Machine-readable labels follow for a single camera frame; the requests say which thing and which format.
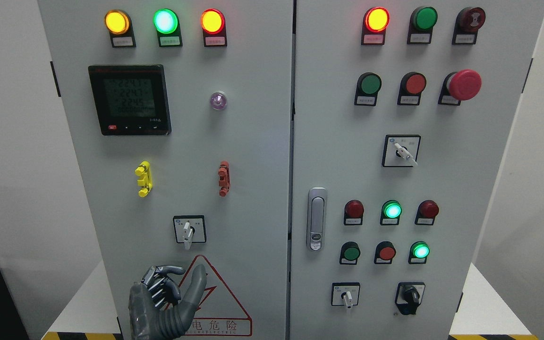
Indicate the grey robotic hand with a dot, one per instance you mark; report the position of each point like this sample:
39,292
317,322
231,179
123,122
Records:
158,311

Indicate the white lever selector switch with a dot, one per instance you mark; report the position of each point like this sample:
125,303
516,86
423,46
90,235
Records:
189,230

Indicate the lit green indicator light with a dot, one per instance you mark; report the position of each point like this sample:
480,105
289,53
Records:
167,24

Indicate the yellow indicator light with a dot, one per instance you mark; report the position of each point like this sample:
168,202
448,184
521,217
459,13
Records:
119,26

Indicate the unlit green indicator light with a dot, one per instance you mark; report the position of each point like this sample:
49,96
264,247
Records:
422,22

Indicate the red high voltage warning sticker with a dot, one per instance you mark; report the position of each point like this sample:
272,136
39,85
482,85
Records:
219,312

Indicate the yellow terminal connector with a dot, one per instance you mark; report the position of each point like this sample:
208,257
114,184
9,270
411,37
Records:
144,181

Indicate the red terminal connector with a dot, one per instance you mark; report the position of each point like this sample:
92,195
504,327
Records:
224,178

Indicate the green push button lower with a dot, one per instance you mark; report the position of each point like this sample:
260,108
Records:
349,253

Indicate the black digital power meter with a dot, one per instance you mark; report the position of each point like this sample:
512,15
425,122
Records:
130,100

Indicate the small purple indicator lamp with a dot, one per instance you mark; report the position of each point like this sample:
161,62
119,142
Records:
218,100

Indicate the dark red indicator left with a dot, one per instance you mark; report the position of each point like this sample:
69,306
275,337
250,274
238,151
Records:
353,213

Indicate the dark red indicator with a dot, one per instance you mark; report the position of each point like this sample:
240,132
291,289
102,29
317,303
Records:
427,211
353,213

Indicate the grey electrical cabinet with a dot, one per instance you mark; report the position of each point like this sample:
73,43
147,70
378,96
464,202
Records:
289,71

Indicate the red push button lower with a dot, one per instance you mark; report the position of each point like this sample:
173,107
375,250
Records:
384,253

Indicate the red push button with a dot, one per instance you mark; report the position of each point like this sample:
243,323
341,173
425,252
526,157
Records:
411,87
384,253

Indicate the lit green indicator middle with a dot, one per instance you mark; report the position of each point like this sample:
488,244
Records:
390,213

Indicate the lit green push button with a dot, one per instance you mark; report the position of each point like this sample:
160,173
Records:
419,251

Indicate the dark red indicator right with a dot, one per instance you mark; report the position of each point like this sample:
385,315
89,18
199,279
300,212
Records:
427,211

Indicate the lit red indicator light left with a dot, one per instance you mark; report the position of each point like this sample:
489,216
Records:
213,26

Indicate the lit red indicator light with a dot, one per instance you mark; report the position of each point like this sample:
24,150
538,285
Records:
375,22
213,26

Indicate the green push button upper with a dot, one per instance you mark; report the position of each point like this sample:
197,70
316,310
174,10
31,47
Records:
367,88

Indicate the red push button upper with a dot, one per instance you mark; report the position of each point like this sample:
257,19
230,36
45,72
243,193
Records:
411,87

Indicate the lit red indicator light right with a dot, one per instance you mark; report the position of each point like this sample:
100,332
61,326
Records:
375,22

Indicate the red emergency stop button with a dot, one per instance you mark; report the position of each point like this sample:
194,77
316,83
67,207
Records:
460,86

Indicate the dark red buzzer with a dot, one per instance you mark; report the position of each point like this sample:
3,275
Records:
467,25

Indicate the white selector switch lower right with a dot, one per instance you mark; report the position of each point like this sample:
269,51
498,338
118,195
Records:
345,294

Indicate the chrome door lock handle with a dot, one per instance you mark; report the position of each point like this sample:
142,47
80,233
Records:
317,199

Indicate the black knob selector switch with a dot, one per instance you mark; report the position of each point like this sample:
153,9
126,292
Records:
409,297

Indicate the white selector switch upper right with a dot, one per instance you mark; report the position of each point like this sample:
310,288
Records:
400,150

